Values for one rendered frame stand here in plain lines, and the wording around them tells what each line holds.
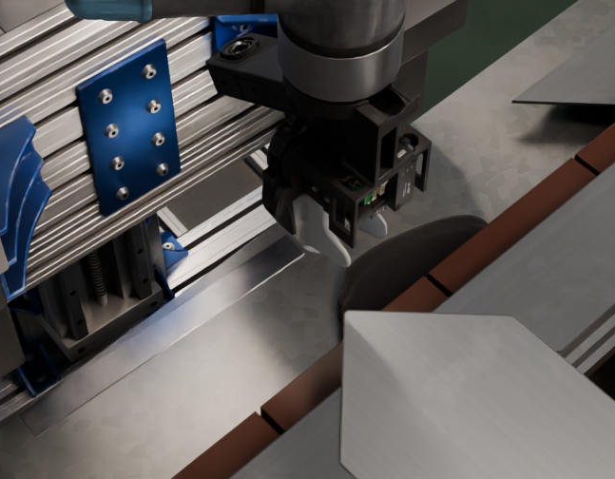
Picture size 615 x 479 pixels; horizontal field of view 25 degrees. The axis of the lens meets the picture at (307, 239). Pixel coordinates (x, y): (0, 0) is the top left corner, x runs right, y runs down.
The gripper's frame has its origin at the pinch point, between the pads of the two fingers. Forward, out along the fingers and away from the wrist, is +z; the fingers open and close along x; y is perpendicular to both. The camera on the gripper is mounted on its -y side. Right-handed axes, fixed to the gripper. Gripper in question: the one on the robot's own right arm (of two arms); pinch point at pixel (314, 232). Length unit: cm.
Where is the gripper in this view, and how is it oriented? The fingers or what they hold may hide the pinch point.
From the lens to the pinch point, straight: 101.8
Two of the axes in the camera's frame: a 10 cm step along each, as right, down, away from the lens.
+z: 0.0, 5.8, 8.2
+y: 7.0, 5.9, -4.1
